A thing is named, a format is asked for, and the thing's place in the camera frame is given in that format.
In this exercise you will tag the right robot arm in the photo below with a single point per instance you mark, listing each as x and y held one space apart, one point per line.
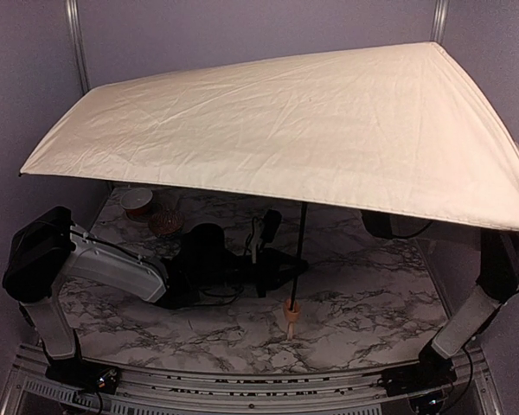
496 283

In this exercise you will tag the left aluminium frame post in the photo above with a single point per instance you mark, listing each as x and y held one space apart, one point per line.
73 18

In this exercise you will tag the right aluminium frame post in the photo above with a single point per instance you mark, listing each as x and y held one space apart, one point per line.
440 13

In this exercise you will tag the orange bowl white inside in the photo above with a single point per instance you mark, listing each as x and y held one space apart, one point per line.
137 201

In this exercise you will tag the cream and black umbrella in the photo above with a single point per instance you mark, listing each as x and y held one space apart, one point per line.
400 129

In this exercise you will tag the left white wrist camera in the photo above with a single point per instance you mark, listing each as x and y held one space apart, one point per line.
262 233

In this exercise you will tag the aluminium frame post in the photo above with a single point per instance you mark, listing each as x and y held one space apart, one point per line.
440 13
73 18

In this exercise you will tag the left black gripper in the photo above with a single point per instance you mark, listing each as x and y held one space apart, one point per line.
262 274

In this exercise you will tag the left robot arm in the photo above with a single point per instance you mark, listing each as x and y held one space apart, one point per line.
52 248

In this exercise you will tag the red patterned bowl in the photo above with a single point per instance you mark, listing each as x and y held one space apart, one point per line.
166 222

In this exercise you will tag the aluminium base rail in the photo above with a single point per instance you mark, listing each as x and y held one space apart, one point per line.
142 390

